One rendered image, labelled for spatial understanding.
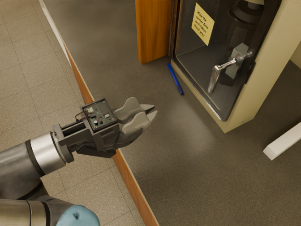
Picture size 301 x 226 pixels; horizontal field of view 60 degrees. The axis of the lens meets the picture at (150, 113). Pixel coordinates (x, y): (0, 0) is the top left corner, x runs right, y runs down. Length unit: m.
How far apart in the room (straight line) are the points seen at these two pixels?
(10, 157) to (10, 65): 2.05
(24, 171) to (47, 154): 0.05
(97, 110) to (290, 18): 0.39
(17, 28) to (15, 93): 0.81
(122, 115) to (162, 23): 0.41
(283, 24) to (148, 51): 0.51
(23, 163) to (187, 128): 0.48
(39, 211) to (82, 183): 1.35
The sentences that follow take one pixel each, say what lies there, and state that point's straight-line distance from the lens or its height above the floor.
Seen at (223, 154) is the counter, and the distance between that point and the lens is 0.79.
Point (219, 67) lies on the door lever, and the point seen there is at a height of 1.21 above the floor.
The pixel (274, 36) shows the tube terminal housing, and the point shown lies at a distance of 0.56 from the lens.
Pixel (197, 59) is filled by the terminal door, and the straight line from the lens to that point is 0.76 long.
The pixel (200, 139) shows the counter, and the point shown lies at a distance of 0.80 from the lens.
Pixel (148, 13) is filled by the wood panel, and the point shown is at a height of 1.14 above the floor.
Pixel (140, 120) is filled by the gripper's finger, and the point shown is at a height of 1.17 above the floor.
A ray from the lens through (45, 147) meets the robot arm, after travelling 0.52.
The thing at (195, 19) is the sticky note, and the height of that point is 1.21.
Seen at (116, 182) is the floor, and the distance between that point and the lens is 1.74.
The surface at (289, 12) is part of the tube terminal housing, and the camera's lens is 0.54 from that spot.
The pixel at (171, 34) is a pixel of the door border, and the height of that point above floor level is 1.09.
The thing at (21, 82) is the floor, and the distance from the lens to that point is 2.38.
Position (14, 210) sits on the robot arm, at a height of 1.27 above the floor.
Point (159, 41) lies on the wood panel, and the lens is 0.93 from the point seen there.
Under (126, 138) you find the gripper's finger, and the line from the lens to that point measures 0.55.
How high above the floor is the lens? 1.63
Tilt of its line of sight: 56 degrees down
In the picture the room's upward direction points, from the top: straight up
